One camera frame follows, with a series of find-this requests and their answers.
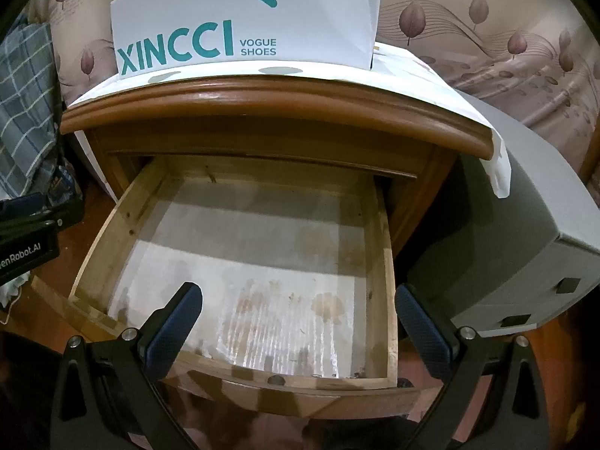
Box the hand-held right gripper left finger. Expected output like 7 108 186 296
49 281 203 450

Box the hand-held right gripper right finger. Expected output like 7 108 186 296
395 282 551 450

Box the wooden drawer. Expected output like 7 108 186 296
68 154 439 420

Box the white paper drawer liner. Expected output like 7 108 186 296
110 175 373 380

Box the white floral cloth pile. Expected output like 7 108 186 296
0 272 33 324

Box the dark blue patterned bag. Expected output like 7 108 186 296
51 159 85 198

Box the grey plaid cloth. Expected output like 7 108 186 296
0 21 64 202

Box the wooden nightstand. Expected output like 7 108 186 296
61 77 502 263

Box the white cloth with pastel shapes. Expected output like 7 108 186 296
68 42 512 198

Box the leaf-print beige fabric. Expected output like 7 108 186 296
33 0 600 183

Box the white shoe box teal print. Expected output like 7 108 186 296
110 0 383 80

